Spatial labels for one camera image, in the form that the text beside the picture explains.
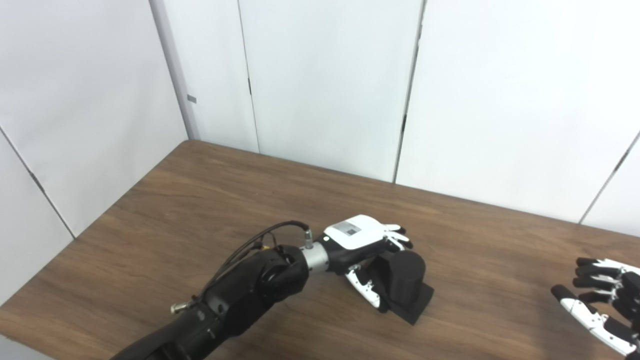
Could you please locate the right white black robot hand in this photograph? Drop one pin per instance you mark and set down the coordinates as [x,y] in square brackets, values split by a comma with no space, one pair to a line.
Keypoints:
[625,292]

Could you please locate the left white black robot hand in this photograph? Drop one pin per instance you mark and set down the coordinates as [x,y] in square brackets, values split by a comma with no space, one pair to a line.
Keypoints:
[352,235]

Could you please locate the black peg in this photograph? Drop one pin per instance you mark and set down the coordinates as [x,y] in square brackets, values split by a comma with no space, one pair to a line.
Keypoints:
[407,275]

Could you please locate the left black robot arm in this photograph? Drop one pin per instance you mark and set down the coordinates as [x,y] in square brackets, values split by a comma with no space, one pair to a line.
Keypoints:
[240,295]

